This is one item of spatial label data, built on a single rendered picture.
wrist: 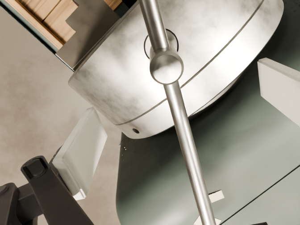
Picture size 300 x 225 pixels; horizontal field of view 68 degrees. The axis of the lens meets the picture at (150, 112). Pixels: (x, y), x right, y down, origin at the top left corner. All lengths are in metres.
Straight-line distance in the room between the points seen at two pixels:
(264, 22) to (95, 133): 0.21
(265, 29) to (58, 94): 1.43
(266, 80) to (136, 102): 0.14
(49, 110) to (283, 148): 1.49
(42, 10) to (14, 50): 1.03
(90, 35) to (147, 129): 0.16
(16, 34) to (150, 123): 1.40
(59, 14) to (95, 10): 0.25
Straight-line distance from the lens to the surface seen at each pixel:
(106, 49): 0.24
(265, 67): 0.17
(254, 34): 0.27
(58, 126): 1.67
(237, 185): 0.29
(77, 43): 0.36
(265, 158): 0.28
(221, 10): 0.25
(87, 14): 0.36
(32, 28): 0.99
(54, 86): 1.58
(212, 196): 0.29
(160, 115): 0.26
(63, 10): 0.60
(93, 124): 0.17
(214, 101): 0.30
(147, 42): 0.23
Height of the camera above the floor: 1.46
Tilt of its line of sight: 70 degrees down
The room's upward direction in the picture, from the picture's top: 166 degrees clockwise
